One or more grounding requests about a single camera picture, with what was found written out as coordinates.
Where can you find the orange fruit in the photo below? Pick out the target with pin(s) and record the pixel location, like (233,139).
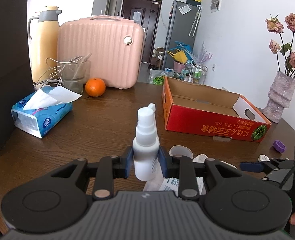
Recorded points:
(95,87)

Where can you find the dried pink roses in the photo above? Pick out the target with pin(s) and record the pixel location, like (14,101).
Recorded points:
(283,49)

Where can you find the black paper bag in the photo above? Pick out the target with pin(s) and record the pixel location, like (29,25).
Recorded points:
(15,74)

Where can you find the small white lid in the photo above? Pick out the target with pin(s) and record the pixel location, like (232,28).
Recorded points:
(262,158)

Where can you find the glass cup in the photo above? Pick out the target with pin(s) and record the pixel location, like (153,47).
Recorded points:
(73,73)

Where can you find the pink hard suitcase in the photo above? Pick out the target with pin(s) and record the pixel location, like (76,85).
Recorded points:
(116,44)

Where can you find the white spray bottle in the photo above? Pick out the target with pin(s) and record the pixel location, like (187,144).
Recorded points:
(146,144)

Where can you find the green snack bag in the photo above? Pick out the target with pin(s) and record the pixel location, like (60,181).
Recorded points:
(159,80)

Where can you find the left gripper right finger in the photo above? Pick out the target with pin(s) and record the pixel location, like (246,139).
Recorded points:
(230,198)

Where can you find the wire storage cart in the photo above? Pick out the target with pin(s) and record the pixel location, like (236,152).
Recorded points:
(195,73)

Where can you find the white round cap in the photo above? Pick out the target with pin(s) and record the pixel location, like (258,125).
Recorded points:
(200,158)

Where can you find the blue tissue pack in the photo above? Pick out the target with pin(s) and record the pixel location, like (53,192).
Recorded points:
(39,112)

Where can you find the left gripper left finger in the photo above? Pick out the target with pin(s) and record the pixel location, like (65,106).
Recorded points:
(60,198)

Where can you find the white wipes container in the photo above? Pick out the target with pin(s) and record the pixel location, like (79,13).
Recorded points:
(162,184)

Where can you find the red cardboard box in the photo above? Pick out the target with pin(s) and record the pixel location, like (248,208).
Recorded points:
(204,110)

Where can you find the purple ceramic vase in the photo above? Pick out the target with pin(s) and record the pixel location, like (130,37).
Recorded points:
(280,96)

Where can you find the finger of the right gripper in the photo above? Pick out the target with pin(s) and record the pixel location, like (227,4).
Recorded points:
(257,167)

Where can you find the grey refrigerator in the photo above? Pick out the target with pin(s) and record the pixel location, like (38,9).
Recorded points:
(183,24)

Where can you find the yellow thermos jug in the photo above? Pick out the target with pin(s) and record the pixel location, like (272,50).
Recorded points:
(43,32)

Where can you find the purple bottle cap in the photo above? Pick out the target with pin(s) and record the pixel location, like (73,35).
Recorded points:
(279,146)

